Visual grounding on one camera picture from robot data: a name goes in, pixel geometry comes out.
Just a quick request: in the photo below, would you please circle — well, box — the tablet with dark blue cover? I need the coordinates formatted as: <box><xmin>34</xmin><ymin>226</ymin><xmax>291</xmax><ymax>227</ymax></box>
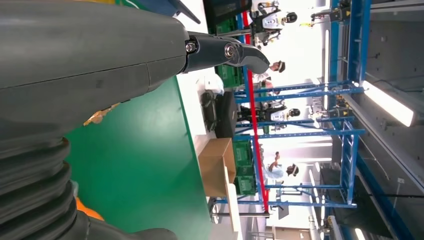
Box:
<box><xmin>134</xmin><ymin>0</ymin><xmax>202</xmax><ymax>25</ymax></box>

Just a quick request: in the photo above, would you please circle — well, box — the white table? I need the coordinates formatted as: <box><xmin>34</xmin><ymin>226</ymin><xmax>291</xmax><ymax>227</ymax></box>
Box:
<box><xmin>175</xmin><ymin>0</ymin><xmax>244</xmax><ymax>240</ymax></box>

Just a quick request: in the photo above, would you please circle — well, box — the green table mat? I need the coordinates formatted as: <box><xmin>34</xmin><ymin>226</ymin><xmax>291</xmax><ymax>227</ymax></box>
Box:
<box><xmin>64</xmin><ymin>0</ymin><xmax>213</xmax><ymax>240</ymax></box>

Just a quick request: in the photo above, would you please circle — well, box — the white plastic pack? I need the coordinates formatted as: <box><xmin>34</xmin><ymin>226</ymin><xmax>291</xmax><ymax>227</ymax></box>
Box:
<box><xmin>198</xmin><ymin>74</ymin><xmax>225</xmax><ymax>97</ymax></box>

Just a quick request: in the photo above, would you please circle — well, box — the black remote controller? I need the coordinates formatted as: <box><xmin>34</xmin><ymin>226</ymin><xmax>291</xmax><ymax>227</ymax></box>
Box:
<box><xmin>200</xmin><ymin>91</ymin><xmax>218</xmax><ymax>132</ymax></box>

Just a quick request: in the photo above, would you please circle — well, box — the green plastic crate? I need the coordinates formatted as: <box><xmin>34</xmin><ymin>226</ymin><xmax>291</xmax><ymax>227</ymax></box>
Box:
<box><xmin>232</xmin><ymin>140</ymin><xmax>254</xmax><ymax>167</ymax></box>
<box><xmin>233</xmin><ymin>175</ymin><xmax>257</xmax><ymax>196</ymax></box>
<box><xmin>216</xmin><ymin>64</ymin><xmax>245</xmax><ymax>89</ymax></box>
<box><xmin>215</xmin><ymin>18</ymin><xmax>239</xmax><ymax>36</ymax></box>

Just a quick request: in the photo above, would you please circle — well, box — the black carrying case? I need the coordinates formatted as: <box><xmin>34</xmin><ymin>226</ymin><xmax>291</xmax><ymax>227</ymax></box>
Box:
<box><xmin>214</xmin><ymin>92</ymin><xmax>239</xmax><ymax>139</ymax></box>

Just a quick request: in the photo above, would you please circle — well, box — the open cardboard box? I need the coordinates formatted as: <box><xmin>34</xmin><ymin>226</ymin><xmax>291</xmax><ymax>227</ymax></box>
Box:
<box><xmin>198</xmin><ymin>138</ymin><xmax>237</xmax><ymax>199</ymax></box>

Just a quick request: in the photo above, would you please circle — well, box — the red barrier bar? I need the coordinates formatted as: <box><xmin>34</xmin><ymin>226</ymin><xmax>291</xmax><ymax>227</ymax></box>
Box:
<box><xmin>242</xmin><ymin>11</ymin><xmax>270</xmax><ymax>213</ymax></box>

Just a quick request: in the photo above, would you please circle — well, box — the white humanoid robot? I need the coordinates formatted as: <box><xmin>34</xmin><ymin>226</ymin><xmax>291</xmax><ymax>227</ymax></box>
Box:
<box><xmin>250</xmin><ymin>1</ymin><xmax>299</xmax><ymax>47</ymax></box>
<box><xmin>237</xmin><ymin>100</ymin><xmax>301</xmax><ymax>131</ymax></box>

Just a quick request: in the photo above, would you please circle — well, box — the person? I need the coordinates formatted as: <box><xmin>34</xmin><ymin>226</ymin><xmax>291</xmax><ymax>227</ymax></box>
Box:
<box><xmin>253</xmin><ymin>60</ymin><xmax>287</xmax><ymax>88</ymax></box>
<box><xmin>263</xmin><ymin>151</ymin><xmax>300</xmax><ymax>182</ymax></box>

